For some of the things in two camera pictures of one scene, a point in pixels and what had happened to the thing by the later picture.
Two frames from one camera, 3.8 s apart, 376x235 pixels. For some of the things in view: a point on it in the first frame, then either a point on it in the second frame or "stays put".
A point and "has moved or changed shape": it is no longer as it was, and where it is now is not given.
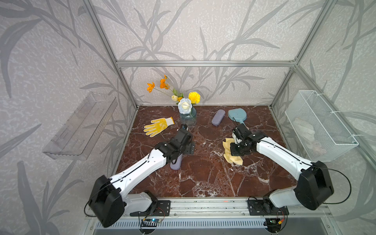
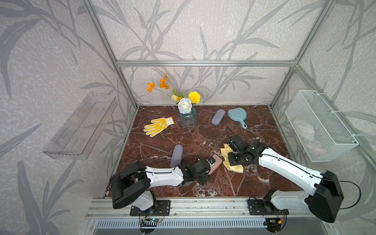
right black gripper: x=234 y=152 → x=230 y=155
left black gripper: x=191 y=149 → x=204 y=180
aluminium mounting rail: x=226 y=208 stays put
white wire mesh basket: x=323 y=137 stays put
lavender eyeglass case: x=177 y=165 stays put
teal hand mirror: x=238 y=115 stays put
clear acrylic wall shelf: x=79 y=130 stays put
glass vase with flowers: x=187 y=112 stays put
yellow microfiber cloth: x=236 y=159 has moved or changed shape
